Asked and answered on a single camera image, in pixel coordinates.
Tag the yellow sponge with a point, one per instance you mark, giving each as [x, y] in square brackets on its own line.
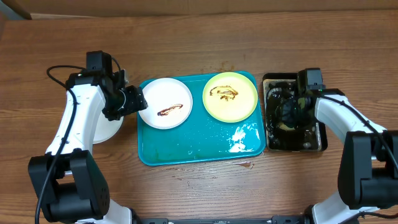
[284, 127]

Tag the black wash tray with water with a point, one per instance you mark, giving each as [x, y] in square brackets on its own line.
[311, 139]

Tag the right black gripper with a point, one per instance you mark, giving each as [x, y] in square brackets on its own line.
[288, 119]

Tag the teal plastic serving tray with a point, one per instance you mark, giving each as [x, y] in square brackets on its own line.
[200, 137]

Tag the white plate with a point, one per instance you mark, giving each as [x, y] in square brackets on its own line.
[106, 129]
[169, 103]

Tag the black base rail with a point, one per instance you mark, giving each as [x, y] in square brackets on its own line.
[276, 219]

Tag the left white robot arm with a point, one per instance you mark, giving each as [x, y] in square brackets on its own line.
[67, 181]

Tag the yellow-green plate with sauce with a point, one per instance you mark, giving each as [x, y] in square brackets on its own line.
[230, 97]

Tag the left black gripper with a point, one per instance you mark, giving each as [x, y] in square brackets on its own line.
[137, 102]

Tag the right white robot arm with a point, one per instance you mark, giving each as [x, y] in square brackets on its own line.
[367, 178]

